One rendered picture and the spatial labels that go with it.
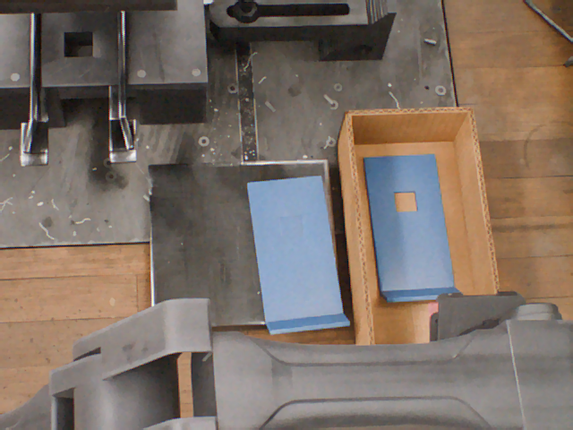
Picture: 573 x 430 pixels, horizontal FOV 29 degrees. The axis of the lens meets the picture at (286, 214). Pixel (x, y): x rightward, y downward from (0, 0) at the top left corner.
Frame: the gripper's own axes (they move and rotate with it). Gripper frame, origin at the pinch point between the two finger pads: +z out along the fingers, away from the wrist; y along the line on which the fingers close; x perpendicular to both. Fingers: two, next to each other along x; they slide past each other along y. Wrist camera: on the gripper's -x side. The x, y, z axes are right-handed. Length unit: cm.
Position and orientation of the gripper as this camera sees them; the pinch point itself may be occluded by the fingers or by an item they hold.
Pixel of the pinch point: (451, 324)
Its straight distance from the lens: 92.4
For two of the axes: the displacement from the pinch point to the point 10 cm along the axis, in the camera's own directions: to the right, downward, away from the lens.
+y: -0.1, -9.8, -2.1
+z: -1.0, -2.1, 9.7
